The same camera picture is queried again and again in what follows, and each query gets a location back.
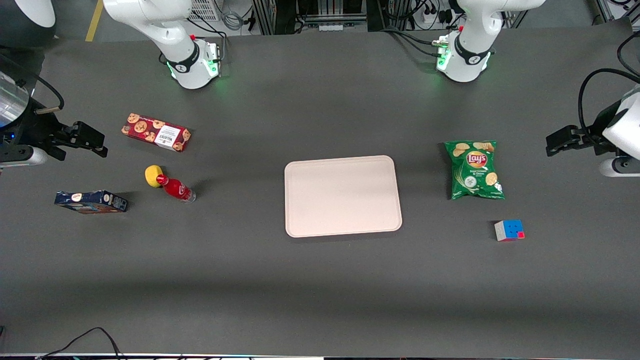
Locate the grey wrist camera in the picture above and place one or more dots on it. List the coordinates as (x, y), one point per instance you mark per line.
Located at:
(620, 167)
(22, 156)

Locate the colourful puzzle cube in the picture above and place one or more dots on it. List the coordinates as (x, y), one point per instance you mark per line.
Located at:
(509, 230)

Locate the red coke bottle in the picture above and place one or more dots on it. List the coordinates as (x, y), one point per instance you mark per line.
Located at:
(178, 190)

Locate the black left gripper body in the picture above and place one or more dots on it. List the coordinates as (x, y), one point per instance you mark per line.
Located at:
(594, 135)

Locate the yellow lemon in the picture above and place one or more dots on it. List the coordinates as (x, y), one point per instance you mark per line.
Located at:
(152, 176)

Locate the white perforated box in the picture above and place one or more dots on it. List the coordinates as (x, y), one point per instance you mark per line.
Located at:
(205, 9)

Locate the aluminium rack frame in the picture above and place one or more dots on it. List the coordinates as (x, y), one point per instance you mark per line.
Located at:
(310, 15)

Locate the green Lay's chips bag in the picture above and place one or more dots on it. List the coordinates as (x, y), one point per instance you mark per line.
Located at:
(475, 170)

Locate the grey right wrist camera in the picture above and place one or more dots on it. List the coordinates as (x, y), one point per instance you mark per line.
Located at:
(22, 156)

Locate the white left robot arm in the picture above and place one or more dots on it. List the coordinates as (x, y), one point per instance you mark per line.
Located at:
(470, 65)

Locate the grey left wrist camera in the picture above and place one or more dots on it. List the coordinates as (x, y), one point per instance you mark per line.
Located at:
(620, 167)

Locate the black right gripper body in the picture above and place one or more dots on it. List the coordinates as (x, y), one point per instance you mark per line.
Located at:
(36, 131)

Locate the beige plastic tray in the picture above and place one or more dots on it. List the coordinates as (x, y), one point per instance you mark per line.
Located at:
(343, 196)

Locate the dark blue snack box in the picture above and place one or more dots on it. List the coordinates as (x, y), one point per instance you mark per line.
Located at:
(91, 201)

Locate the white power strip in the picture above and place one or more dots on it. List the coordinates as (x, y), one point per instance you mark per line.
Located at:
(436, 15)

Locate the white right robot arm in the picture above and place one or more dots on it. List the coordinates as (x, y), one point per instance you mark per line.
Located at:
(192, 70)

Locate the red cookie box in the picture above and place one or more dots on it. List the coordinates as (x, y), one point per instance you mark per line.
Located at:
(156, 132)

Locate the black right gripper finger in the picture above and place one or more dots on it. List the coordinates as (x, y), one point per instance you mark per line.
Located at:
(89, 131)
(97, 149)

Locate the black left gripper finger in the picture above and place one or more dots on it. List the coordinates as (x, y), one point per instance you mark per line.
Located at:
(559, 149)
(562, 134)

